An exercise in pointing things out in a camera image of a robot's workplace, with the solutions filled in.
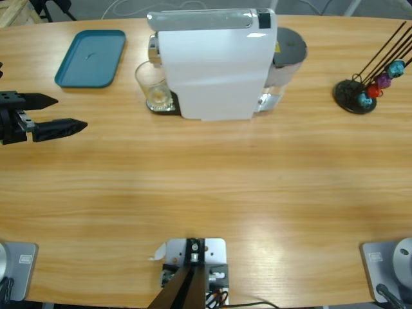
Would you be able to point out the red coffee capsule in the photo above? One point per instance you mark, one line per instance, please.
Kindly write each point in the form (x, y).
(374, 91)

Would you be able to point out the clear water tank grey lid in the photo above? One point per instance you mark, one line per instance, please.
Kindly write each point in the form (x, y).
(289, 45)

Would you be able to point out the teal plastic tray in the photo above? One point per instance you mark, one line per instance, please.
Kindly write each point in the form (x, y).
(90, 59)

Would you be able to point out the teal coffee capsule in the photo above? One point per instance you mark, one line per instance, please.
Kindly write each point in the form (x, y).
(395, 69)
(365, 100)

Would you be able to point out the black capsule holder with rods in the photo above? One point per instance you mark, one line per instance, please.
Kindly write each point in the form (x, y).
(349, 96)

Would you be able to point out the white paper tab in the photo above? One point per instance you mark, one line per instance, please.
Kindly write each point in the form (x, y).
(159, 252)

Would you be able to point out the clear glass cup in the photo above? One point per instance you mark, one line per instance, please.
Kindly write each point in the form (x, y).
(151, 83)

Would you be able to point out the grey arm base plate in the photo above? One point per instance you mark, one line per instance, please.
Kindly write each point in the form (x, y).
(22, 273)
(380, 273)

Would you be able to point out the white mounting block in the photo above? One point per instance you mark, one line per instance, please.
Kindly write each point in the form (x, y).
(214, 249)

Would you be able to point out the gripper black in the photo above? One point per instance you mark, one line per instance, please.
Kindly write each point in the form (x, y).
(11, 127)

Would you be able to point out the black chair frame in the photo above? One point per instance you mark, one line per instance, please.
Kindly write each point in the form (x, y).
(51, 3)

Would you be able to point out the purple coffee capsule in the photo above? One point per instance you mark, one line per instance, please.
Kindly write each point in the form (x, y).
(384, 80)

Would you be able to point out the wooden crate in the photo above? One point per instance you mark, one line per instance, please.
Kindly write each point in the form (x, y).
(13, 13)

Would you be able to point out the dark camera post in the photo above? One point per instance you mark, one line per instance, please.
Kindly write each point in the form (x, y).
(186, 289)

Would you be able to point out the white capsule coffee machine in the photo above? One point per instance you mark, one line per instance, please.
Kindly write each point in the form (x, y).
(209, 74)

